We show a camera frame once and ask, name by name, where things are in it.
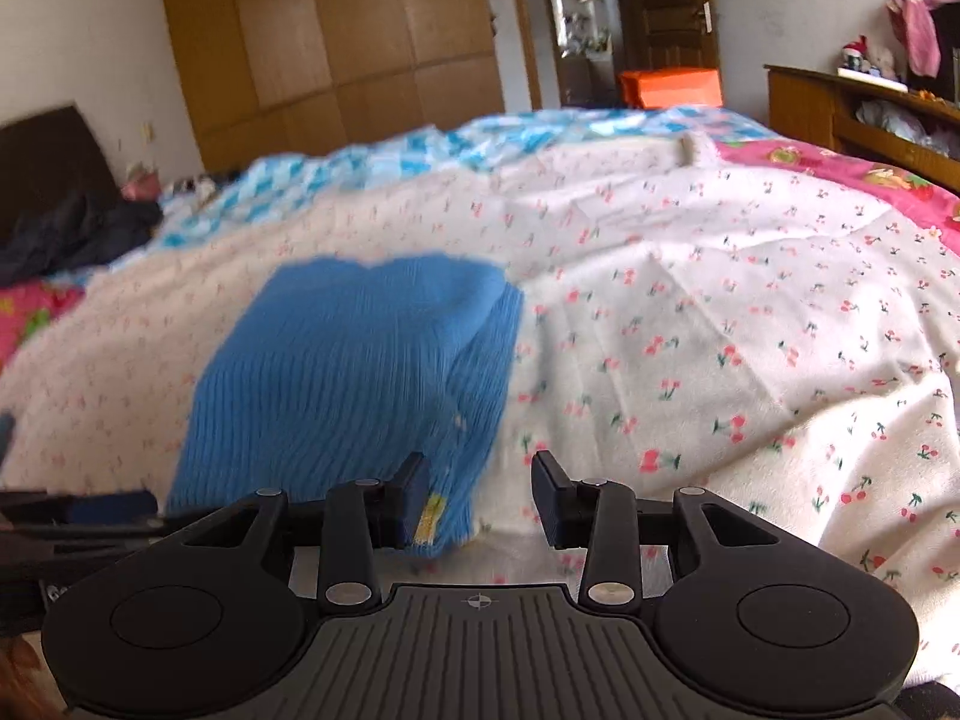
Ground wooden door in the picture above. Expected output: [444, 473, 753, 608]
[619, 0, 722, 76]

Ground small plush toys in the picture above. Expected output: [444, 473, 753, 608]
[838, 34, 901, 82]

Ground wooden cabinet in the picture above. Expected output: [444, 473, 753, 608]
[763, 64, 960, 192]

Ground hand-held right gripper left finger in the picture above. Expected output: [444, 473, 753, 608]
[180, 451, 434, 610]

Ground pink printed blanket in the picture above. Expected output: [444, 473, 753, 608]
[712, 136, 960, 256]

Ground pink hanging garment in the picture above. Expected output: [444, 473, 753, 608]
[886, 0, 960, 80]

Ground blue checkered quilt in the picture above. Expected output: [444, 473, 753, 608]
[112, 105, 777, 256]

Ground dark brown headboard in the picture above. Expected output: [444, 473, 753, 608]
[0, 105, 121, 241]

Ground blue knit sweater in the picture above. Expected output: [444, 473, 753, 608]
[165, 253, 526, 560]

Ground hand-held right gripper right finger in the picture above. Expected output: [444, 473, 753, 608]
[529, 449, 782, 606]

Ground wooden wardrobe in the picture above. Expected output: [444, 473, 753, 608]
[154, 0, 507, 173]

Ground orange box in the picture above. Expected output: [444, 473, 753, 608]
[619, 68, 725, 110]

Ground cherry print bedsheet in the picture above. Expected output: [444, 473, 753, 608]
[0, 131, 960, 691]

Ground dark navy clothes pile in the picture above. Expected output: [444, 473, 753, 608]
[0, 191, 164, 287]

